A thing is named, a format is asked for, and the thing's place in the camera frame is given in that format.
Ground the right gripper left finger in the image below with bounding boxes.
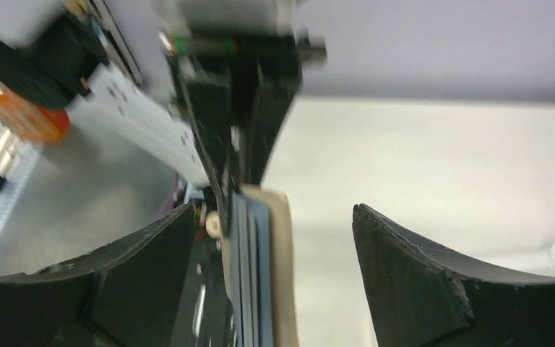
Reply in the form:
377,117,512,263
0,205,195,346

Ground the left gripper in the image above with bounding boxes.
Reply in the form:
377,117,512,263
162,33,327,235

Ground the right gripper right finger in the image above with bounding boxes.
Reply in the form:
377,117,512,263
352,204,555,347

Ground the tan leather card holder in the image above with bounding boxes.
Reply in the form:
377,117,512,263
193,185,299,346

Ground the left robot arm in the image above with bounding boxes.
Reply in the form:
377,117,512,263
0,1,327,234

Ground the orange bottle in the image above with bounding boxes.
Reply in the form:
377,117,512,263
0,82,70,142

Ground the white cable duct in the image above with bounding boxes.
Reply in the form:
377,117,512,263
0,145,43,235

